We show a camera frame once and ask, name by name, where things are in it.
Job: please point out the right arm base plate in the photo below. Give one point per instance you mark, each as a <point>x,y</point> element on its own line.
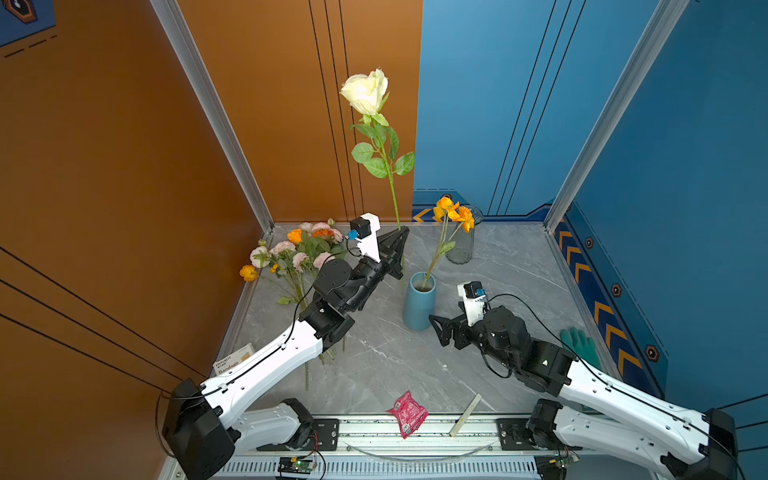
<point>515,435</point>

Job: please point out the white pink peony stem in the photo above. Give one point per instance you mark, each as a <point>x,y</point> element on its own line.
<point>259,257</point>

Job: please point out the right aluminium corner post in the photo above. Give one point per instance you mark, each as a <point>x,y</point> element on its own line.
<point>665,17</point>

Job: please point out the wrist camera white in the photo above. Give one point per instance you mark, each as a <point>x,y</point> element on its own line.
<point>475,302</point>
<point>363,230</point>

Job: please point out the left aluminium corner post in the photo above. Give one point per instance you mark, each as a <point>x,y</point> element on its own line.
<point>176,29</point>

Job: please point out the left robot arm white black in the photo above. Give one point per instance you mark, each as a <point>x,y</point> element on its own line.
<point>206,424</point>

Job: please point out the pink snack packet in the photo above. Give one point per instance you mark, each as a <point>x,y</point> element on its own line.
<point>410,415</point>

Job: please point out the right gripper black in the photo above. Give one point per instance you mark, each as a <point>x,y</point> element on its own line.
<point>459,325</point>

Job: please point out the clear glass vase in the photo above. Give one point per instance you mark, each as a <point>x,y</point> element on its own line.
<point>464,239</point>

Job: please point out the pale wooden stick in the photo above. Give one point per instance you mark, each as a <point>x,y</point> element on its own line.
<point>465,416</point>

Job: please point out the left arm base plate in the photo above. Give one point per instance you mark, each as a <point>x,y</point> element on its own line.
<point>323,435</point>

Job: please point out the right circuit board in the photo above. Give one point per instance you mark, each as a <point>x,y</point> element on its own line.
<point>555,467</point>

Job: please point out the cream white rose stem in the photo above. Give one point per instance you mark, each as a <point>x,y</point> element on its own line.
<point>367,94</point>

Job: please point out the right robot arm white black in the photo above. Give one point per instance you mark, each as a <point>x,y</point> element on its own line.
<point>587,408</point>

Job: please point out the red white bandage box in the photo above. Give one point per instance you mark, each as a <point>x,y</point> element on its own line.
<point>227,364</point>

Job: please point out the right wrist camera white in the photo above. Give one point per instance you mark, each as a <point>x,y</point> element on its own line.
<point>475,302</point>

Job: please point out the pink rose spray stem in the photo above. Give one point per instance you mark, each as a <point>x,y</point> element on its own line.
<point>304,251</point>

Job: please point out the aluminium front rail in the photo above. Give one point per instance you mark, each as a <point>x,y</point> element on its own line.
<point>371,447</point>

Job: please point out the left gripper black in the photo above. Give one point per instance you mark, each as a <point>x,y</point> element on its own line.
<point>392,241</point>

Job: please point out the left green circuit board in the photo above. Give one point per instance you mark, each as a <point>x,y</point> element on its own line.
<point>296,467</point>

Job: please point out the pink ranunculus stem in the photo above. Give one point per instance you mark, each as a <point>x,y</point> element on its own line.
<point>331,353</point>

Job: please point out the orange gerbera daisy stem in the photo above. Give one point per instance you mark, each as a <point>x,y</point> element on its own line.
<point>322,241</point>

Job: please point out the green rubber glove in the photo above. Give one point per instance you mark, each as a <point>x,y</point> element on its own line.
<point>582,344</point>

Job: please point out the aluminium corner post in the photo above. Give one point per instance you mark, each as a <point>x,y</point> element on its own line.
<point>665,17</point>
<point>176,29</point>

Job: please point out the yellow orange poppy stem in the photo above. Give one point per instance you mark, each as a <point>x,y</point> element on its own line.
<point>453,218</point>

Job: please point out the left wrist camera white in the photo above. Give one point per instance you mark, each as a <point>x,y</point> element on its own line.
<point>363,230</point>

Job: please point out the teal ceramic vase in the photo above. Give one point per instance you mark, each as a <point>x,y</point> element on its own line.
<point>420,301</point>

